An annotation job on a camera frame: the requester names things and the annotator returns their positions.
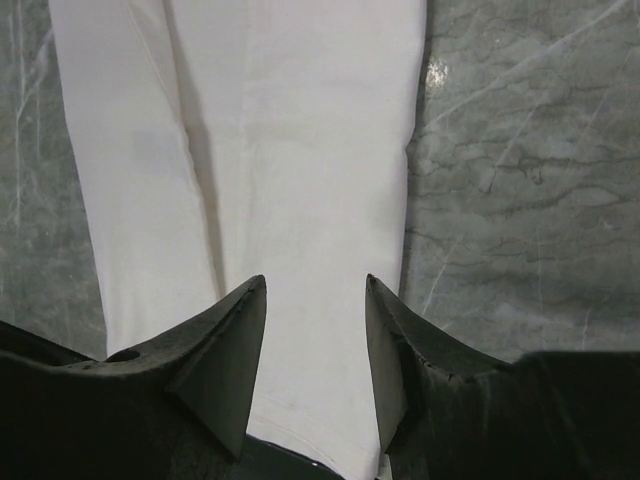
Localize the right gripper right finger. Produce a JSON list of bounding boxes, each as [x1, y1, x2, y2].
[[365, 276, 639, 479]]

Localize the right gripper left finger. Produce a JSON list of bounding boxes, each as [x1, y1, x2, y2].
[[1, 275, 266, 479]]

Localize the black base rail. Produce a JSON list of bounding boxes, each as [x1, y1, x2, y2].
[[230, 436, 343, 480]]

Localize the white t-shirt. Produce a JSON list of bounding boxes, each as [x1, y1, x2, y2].
[[49, 1, 427, 479]]

